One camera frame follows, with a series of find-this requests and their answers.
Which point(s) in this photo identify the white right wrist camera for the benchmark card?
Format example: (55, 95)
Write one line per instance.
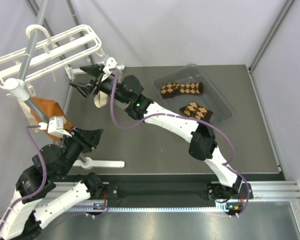
(106, 63)

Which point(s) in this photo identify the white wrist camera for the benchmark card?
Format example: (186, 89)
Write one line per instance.
(55, 127)
(106, 63)

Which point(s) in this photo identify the brown orange argyle sock crumpled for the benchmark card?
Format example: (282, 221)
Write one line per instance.
(194, 110)

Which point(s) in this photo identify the white plastic clip hanger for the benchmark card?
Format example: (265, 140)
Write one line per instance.
(54, 52)

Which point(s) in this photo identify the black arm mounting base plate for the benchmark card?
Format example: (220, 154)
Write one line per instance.
(166, 194)

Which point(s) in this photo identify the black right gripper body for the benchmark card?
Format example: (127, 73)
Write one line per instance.
(105, 86)

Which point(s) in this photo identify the cream white ribbed sock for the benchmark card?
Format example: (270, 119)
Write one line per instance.
(100, 99)

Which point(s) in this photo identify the clear plastic bin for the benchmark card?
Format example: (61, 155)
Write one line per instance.
(211, 98)

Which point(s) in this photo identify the aluminium frame rail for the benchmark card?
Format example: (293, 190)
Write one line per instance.
(260, 191)

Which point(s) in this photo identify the white stand base foot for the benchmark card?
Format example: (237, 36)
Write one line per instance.
(90, 163)

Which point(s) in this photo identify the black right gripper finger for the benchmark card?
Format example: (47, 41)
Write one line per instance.
(84, 89)
(92, 70)

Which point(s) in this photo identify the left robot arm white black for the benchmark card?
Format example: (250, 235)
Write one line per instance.
(24, 219)

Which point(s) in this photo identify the white pole joint connector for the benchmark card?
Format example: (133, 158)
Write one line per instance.
(16, 87)

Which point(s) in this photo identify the brown orange argyle sock flat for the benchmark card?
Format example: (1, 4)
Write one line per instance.
(173, 89)

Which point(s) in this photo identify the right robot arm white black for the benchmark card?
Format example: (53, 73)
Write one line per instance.
(198, 133)

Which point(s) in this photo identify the orange sock with cream cuff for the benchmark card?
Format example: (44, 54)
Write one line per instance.
(51, 109)

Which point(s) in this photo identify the grey metal stand pole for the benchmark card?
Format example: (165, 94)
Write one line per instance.
(35, 37)

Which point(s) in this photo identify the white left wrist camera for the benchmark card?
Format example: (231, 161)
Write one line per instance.
(55, 127)

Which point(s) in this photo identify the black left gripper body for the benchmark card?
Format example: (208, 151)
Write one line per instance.
(73, 148)

